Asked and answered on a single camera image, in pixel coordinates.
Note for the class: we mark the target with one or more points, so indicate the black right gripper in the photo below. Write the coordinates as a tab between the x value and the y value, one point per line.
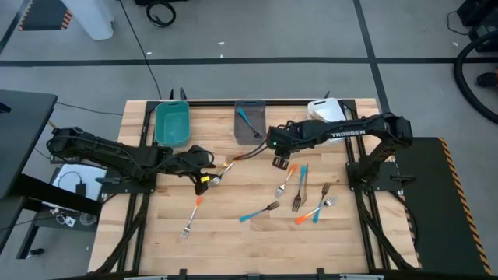
284	140

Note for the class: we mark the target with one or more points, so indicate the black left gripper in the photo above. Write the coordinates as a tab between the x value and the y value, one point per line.
192	161

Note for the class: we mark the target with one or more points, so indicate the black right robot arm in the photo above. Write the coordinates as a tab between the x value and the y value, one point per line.
350	130

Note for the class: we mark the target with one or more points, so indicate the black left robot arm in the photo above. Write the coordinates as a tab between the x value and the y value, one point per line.
116	153

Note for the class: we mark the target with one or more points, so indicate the grey translucent plastic bin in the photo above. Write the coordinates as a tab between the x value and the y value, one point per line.
243	132

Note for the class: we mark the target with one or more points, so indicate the teal plastic bin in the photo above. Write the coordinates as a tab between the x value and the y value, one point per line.
173	124

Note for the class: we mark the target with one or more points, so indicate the white plastic bin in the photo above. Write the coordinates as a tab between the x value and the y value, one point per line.
328	110

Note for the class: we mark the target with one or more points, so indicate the white paper sheet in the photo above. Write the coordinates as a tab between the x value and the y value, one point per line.
93	173

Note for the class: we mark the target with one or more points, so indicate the clear plastic cup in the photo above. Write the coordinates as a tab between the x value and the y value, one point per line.
88	219

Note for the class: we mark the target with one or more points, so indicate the black power adapter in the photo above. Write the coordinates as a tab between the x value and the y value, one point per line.
81	189

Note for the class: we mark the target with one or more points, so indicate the large black hazard-striped mat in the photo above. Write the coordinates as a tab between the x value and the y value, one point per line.
439	214

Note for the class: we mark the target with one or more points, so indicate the black desk top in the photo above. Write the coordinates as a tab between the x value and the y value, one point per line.
23	136

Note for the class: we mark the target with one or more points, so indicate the black equipment case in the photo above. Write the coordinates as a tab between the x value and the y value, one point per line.
175	2

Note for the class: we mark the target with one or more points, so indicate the small hazard-striped floor mat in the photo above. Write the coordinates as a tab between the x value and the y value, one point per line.
43	15

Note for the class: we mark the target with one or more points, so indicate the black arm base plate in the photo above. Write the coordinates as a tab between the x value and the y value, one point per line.
116	186
389	179

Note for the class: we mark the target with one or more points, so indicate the black table frame rails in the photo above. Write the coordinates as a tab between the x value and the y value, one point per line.
212	103

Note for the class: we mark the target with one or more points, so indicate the black desk frame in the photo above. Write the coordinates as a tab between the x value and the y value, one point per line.
58	194

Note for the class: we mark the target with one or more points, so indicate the white pedestal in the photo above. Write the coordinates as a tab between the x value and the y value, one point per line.
91	19

